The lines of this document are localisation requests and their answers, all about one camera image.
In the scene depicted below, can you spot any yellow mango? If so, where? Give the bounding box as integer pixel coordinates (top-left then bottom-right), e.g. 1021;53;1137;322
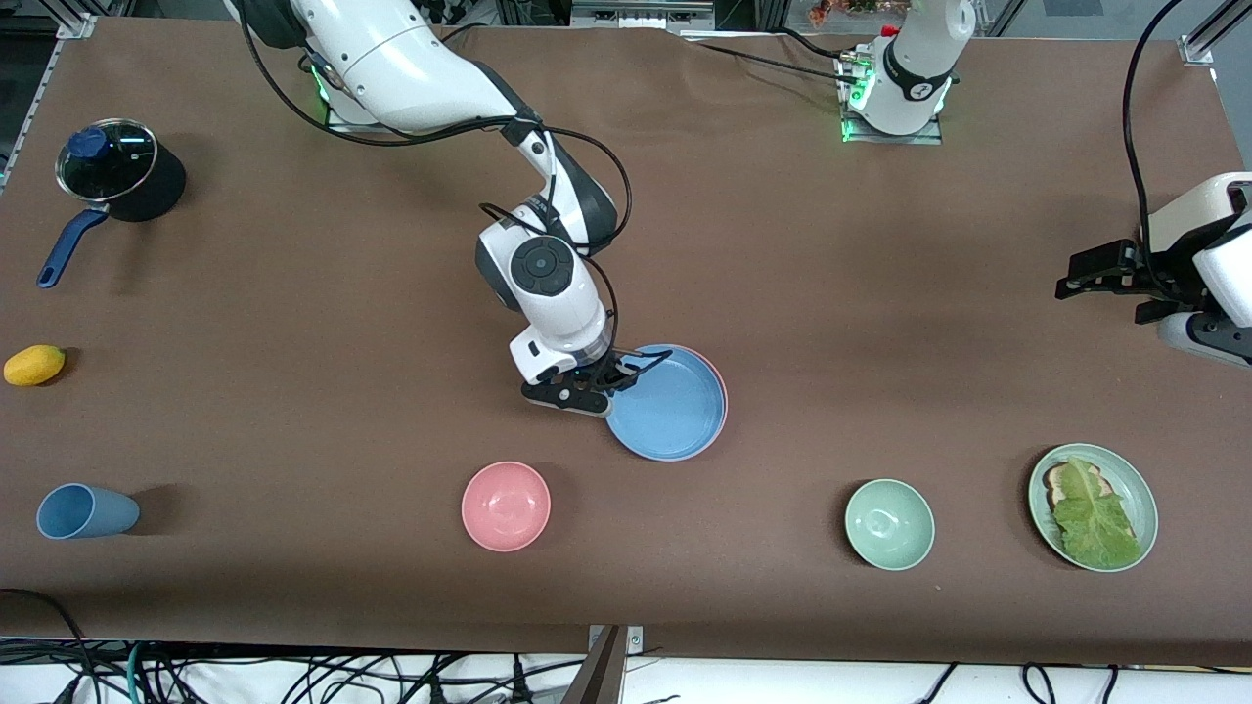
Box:
3;344;67;387

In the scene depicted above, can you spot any grey power strip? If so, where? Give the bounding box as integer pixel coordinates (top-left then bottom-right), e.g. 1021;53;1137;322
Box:
570;0;717;32

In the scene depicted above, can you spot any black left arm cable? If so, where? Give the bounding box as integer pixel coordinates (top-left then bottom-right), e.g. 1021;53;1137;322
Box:
1122;0;1186;299

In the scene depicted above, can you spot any pink bowl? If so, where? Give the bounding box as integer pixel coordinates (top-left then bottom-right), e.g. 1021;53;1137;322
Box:
461;461;552;553

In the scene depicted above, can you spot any beige toaster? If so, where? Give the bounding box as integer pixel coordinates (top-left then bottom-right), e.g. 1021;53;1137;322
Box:
1146;173;1252;257

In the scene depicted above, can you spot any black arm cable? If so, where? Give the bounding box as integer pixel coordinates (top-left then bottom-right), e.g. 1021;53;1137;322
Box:
238;0;633;355
1122;0;1186;299

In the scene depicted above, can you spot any green bowl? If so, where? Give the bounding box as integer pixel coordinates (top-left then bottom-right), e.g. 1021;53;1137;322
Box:
844;478;936;572

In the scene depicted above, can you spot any blue plate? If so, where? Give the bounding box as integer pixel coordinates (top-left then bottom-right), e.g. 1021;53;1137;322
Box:
606;344;727;462

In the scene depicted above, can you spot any long black table cable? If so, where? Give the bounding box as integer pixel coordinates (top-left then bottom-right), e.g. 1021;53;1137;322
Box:
680;29;867;89

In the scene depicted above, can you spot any pink plate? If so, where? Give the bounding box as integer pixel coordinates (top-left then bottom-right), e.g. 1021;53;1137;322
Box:
675;344;730;441

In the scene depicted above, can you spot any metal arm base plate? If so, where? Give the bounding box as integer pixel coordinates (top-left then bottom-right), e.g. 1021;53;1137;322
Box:
841;54;945;146
325;93;384;133

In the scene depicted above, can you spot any toast bread slice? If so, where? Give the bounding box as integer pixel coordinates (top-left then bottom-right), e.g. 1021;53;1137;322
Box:
1043;462;1111;509

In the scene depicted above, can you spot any colourful toy food pile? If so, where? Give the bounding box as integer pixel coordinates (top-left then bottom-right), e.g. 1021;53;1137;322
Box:
807;0;911;25

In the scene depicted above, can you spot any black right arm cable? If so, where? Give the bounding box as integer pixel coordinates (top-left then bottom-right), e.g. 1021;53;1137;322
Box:
238;0;633;355

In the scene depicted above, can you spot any dark slanted bar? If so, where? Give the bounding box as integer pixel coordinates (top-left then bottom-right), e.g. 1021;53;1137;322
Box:
560;626;627;704

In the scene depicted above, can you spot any blue cup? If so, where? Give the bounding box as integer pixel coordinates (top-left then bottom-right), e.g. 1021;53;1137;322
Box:
36;483;141;541

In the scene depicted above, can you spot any green lettuce leaf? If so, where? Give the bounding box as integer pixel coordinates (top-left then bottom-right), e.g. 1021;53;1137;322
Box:
1051;457;1143;570

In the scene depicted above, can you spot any green plate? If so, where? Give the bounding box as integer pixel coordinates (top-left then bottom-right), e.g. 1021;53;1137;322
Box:
1027;443;1160;574

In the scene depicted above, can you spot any aluminium frame profile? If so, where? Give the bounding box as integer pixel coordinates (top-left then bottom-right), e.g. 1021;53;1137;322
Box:
32;12;99;109
1179;0;1252;67

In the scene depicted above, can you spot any black pot with blue handle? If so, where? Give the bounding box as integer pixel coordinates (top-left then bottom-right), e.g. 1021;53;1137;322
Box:
36;119;187;289

